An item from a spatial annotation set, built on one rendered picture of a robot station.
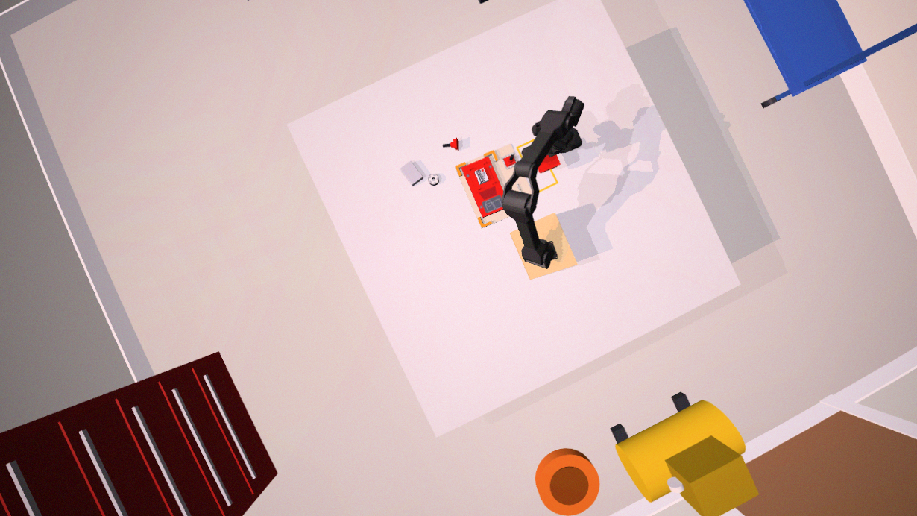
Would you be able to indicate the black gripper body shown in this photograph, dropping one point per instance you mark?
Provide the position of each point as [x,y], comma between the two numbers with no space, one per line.
[574,143]

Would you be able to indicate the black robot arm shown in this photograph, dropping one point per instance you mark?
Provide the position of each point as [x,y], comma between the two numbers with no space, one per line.
[555,129]

